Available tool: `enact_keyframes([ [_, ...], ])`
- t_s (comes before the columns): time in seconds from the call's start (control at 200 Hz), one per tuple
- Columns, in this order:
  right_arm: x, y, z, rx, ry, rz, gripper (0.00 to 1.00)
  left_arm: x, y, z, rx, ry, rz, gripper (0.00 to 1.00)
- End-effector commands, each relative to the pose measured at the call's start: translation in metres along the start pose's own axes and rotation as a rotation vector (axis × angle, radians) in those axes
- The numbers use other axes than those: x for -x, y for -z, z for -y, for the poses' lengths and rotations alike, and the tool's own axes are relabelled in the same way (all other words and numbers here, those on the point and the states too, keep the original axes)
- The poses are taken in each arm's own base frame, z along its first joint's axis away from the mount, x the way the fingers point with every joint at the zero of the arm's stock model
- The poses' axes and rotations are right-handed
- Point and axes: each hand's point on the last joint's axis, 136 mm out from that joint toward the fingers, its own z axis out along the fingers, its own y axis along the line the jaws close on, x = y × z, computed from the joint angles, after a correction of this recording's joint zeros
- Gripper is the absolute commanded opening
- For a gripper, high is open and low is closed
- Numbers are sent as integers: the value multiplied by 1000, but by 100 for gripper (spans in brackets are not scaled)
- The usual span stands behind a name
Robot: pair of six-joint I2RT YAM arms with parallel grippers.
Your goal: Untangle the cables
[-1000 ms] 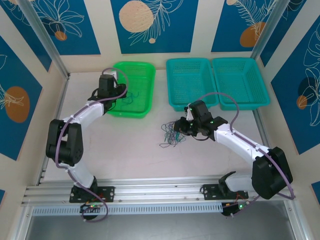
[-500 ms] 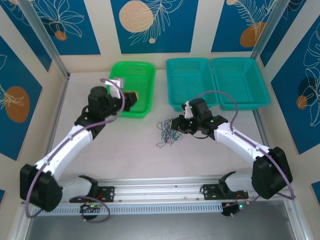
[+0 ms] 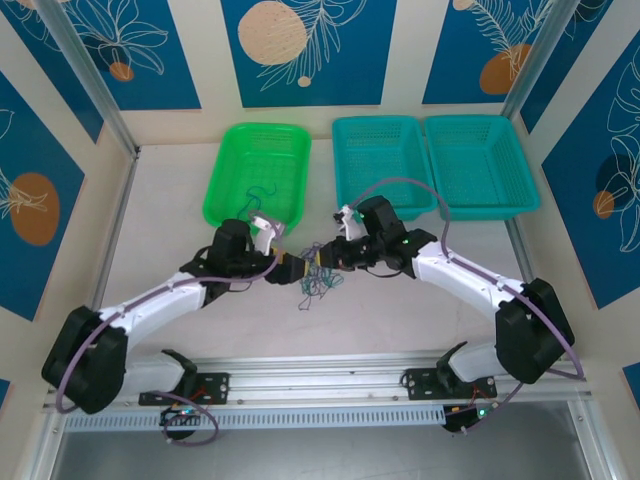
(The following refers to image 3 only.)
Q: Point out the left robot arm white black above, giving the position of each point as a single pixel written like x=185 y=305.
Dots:
x=150 y=310

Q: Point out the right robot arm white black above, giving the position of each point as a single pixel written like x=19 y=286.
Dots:
x=465 y=280

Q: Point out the teal plastic basket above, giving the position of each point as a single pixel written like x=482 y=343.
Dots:
x=380 y=160
x=480 y=160

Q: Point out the green plastic basket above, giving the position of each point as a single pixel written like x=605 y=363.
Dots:
x=260 y=160

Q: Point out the small controller circuit board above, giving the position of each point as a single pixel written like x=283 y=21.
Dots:
x=181 y=413
x=472 y=415

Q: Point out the grey metal panel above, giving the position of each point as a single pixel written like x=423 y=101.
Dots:
x=320 y=457

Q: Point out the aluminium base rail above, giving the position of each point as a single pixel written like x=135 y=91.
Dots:
x=320 y=375

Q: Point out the aluminium table side rail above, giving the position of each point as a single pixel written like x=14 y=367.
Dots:
x=117 y=225
x=520 y=250

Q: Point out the blue floral wall poster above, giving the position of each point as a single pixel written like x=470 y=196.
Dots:
x=30 y=45
x=590 y=200
x=340 y=60
x=45 y=250
x=580 y=65
x=460 y=50
x=150 y=45

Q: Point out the aluminium frame post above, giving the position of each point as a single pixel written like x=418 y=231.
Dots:
x=95 y=85
x=535 y=65

